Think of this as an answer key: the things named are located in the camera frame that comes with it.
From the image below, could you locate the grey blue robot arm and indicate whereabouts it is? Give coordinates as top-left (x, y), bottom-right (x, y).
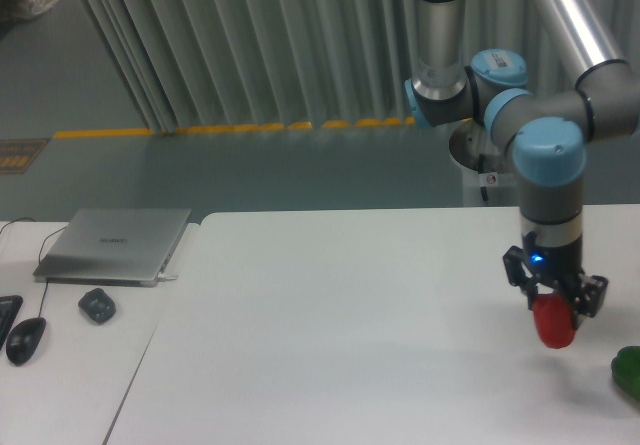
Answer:
top-left (405, 0), bottom-right (639, 333)

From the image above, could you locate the black keyboard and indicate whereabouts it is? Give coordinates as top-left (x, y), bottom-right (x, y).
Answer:
top-left (0, 295), bottom-right (23, 347)

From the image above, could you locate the silver closed laptop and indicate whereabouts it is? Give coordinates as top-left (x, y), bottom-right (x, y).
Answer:
top-left (33, 208), bottom-right (191, 286)

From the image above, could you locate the grey pleated curtain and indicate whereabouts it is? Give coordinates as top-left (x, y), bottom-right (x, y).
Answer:
top-left (82, 0), bottom-right (639, 141)

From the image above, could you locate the green pepper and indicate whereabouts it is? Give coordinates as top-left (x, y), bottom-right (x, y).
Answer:
top-left (611, 345), bottom-right (640, 402)

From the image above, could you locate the red pepper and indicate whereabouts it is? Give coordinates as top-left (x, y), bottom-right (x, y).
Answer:
top-left (532, 293), bottom-right (576, 349)

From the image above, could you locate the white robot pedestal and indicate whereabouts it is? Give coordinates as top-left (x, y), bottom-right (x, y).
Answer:
top-left (448, 120), bottom-right (517, 207)

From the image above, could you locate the white usb plug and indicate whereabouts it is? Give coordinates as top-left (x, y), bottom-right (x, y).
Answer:
top-left (157, 273), bottom-right (179, 282)

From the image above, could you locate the black computer mouse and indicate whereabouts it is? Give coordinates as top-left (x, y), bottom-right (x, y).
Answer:
top-left (5, 317), bottom-right (47, 366)

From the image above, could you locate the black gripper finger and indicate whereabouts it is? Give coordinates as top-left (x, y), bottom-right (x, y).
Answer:
top-left (569, 273), bottom-right (609, 329)
top-left (502, 245), bottom-right (538, 311)

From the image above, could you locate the black mouse cable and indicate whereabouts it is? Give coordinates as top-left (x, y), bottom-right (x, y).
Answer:
top-left (0, 217), bottom-right (69, 319)

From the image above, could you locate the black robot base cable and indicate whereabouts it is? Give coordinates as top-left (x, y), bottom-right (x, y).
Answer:
top-left (477, 153), bottom-right (489, 207)

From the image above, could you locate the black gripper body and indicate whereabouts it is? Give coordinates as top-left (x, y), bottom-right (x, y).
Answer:
top-left (522, 232), bottom-right (583, 301)

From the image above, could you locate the small black controller device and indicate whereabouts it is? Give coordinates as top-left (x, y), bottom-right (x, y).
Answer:
top-left (78, 288), bottom-right (117, 325)

